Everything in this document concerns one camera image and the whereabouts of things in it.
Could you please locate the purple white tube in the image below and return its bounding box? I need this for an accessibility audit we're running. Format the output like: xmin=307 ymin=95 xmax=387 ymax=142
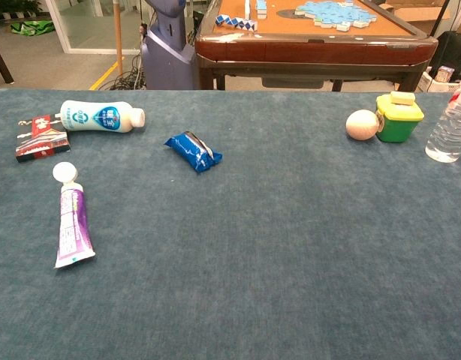
xmin=52 ymin=161 xmax=97 ymax=269

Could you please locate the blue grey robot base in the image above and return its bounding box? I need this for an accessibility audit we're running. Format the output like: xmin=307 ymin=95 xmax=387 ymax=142
xmin=140 ymin=0 xmax=197 ymax=91

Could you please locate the blue snack packet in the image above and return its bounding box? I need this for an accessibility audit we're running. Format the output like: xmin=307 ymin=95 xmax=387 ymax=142
xmin=163 ymin=130 xmax=224 ymax=174

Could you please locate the teal table mat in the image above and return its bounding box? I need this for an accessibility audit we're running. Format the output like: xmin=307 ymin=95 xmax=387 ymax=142
xmin=0 ymin=88 xmax=461 ymax=360

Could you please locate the beige wooden ball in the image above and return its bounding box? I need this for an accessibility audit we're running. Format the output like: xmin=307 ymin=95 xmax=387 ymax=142
xmin=345 ymin=109 xmax=380 ymax=141

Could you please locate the white drink bottle blue label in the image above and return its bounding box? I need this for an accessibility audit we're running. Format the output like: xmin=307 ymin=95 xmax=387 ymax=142
xmin=59 ymin=100 xmax=146 ymax=134

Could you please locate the brown mahjong table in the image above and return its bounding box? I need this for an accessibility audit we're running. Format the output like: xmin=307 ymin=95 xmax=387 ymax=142
xmin=194 ymin=0 xmax=440 ymax=92

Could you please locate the blue white snake puzzle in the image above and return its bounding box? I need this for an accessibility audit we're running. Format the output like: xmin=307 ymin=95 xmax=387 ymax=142
xmin=215 ymin=14 xmax=258 ymax=32

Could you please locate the green container yellow lid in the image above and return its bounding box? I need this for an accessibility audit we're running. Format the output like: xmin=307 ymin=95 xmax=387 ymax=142
xmin=375 ymin=93 xmax=426 ymax=144

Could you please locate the wooden pole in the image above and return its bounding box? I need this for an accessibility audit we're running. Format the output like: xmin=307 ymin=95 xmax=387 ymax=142
xmin=113 ymin=0 xmax=124 ymax=76

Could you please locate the small cream block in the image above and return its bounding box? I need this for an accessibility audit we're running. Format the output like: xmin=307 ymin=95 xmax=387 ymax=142
xmin=390 ymin=91 xmax=417 ymax=107

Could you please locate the red snack packet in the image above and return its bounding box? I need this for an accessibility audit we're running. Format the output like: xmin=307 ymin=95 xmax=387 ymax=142
xmin=14 ymin=114 xmax=71 ymax=164

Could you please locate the blue mahjong tile pile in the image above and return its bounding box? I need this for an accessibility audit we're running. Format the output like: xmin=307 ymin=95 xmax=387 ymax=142
xmin=294 ymin=0 xmax=378 ymax=32

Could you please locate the clear plastic water bottle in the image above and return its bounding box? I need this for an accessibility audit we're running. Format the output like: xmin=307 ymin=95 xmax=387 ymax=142
xmin=424 ymin=67 xmax=461 ymax=164

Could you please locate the white plastic basket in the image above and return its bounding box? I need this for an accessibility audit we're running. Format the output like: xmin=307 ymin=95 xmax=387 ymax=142
xmin=417 ymin=65 xmax=460 ymax=94

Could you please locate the green bag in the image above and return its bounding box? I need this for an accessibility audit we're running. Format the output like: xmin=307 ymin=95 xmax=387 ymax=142
xmin=10 ymin=20 xmax=56 ymax=37

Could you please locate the cardboard box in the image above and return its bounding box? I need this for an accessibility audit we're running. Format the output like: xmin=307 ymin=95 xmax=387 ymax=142
xmin=380 ymin=0 xmax=451 ymax=35

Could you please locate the black case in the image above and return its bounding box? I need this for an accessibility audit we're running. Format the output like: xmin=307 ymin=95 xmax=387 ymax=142
xmin=429 ymin=31 xmax=461 ymax=82

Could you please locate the black floor cable bundle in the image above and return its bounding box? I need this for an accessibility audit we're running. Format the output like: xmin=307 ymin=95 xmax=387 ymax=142
xmin=98 ymin=55 xmax=147 ymax=91

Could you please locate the white glass door frame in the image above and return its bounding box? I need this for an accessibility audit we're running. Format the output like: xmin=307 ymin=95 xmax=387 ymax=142
xmin=45 ymin=0 xmax=145 ymax=55

